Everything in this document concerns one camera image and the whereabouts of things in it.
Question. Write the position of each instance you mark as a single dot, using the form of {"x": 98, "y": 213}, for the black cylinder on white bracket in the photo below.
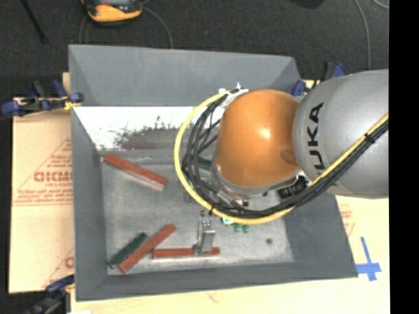
{"x": 291, "y": 188}

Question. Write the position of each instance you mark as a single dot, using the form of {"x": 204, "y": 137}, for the dark green flat block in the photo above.
{"x": 127, "y": 250}

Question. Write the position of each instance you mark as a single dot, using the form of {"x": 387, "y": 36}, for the grey metal bin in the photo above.
{"x": 157, "y": 77}

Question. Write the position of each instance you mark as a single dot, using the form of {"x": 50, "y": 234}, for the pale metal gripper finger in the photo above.
{"x": 209, "y": 240}
{"x": 200, "y": 237}

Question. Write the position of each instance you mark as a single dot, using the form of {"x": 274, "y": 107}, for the brown cardboard board red print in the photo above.
{"x": 39, "y": 162}

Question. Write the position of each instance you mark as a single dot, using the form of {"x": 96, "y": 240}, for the red-brown flat block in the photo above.
{"x": 147, "y": 247}
{"x": 173, "y": 252}
{"x": 135, "y": 172}

